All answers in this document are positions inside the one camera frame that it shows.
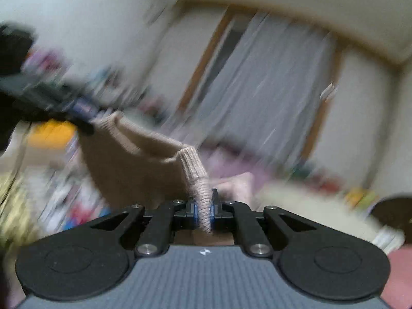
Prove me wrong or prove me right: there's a pink knit sweater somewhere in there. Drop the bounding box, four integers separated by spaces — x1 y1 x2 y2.
78 112 256 232

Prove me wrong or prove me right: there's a grey spotted curtain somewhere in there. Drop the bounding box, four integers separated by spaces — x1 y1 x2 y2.
193 13 336 168

